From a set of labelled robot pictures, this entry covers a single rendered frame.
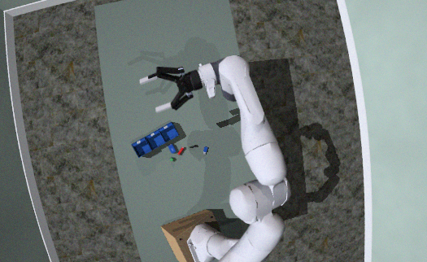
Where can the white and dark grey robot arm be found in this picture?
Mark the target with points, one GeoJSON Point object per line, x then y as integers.
{"type": "Point", "coordinates": [254, 200]}

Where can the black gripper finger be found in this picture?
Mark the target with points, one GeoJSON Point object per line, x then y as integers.
{"type": "Point", "coordinates": [177, 100]}
{"type": "Point", "coordinates": [163, 71]}

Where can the blue nine-volt battery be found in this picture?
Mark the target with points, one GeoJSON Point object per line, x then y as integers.
{"type": "Point", "coordinates": [172, 148]}

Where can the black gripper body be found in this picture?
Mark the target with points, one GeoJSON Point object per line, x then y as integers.
{"type": "Point", "coordinates": [190, 76]}

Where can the blue rack of three bins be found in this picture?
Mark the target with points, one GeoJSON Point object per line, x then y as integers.
{"type": "Point", "coordinates": [155, 139]}

